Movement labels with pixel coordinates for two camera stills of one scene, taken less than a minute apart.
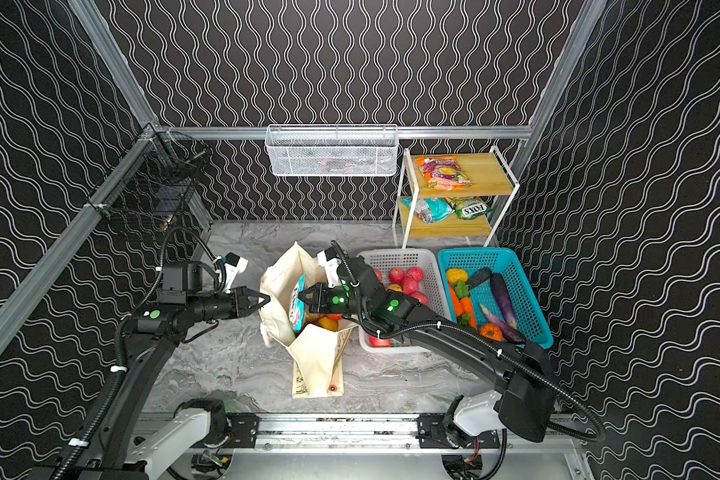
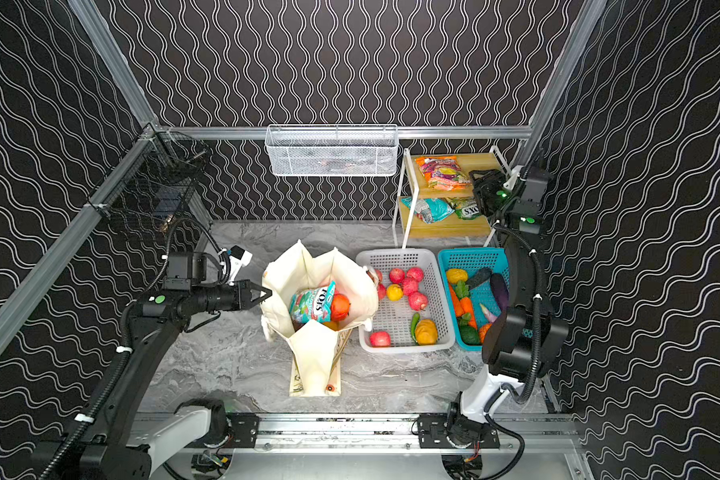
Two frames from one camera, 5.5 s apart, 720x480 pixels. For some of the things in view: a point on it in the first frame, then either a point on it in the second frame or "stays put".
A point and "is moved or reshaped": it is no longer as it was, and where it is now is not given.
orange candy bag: (443, 172) stays put
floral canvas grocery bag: (319, 352) stays put
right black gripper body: (324, 297) → (485, 196)
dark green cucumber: (478, 277) stays put
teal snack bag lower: (430, 210) stays put
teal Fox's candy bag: (297, 307) is moved or reshaped
